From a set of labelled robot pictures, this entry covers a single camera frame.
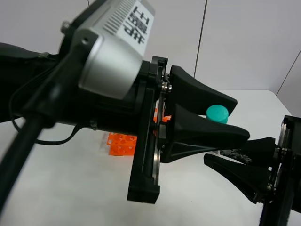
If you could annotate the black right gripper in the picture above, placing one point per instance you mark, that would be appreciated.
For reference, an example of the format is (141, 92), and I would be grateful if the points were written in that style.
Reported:
(284, 194)

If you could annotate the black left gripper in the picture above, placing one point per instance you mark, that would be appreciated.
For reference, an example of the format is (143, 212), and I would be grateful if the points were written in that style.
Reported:
(186, 132)

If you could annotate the test tube with green cap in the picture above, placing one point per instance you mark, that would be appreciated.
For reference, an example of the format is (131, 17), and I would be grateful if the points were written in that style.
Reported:
(217, 113)

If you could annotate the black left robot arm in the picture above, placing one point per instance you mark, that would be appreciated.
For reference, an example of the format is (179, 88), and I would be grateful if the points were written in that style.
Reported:
(22, 74)

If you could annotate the orange test tube rack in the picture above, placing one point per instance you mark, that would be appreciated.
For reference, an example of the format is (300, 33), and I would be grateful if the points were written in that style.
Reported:
(123, 134)

